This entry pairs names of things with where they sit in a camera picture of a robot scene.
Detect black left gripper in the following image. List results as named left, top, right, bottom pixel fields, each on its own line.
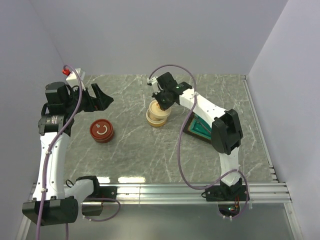
left=64, top=82, right=113, bottom=115

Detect cream round lid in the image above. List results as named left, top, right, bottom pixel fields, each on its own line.
left=148, top=100, right=172, bottom=121

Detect red round lid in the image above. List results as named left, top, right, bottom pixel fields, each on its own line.
left=89, top=119, right=114, bottom=135

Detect steel serving tongs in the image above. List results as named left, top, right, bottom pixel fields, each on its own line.
left=193, top=114, right=211, bottom=134

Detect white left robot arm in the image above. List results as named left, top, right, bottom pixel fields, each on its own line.
left=22, top=81, right=113, bottom=226

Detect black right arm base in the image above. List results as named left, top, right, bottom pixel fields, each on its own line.
left=201, top=185, right=248, bottom=202

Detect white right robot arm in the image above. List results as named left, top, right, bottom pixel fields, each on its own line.
left=147, top=72, right=244, bottom=200

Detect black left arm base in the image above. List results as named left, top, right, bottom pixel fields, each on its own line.
left=81, top=186, right=119, bottom=218

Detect cream round container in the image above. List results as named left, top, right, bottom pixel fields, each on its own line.
left=146, top=110, right=167, bottom=127

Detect brown steel-lined container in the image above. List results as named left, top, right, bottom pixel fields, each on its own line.
left=90, top=130, right=115, bottom=144

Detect teal square ceramic plate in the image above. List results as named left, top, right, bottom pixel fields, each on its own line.
left=183, top=112, right=212, bottom=144

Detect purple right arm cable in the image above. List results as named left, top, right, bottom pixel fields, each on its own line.
left=148, top=64, right=250, bottom=221

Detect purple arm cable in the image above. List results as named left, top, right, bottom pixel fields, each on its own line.
left=148, top=64, right=250, bottom=221
left=36, top=64, right=121, bottom=240

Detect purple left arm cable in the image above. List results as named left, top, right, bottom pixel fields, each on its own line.
left=36, top=64, right=121, bottom=240

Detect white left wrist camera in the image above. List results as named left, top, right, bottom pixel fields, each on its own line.
left=62, top=68, right=86, bottom=90

